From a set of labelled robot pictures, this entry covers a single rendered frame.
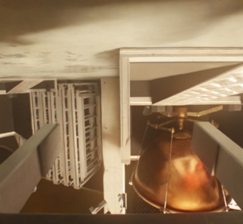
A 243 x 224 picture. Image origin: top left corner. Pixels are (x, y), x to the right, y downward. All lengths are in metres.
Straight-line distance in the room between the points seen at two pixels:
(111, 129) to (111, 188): 0.86
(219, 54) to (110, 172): 2.48
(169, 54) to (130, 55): 0.04
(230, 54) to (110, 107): 2.14
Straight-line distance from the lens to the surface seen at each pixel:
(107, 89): 2.32
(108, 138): 2.44
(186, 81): 0.49
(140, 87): 0.99
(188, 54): 0.23
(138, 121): 2.07
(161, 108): 1.19
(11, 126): 3.74
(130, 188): 2.12
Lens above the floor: 0.04
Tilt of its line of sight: 7 degrees up
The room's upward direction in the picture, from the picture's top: 179 degrees clockwise
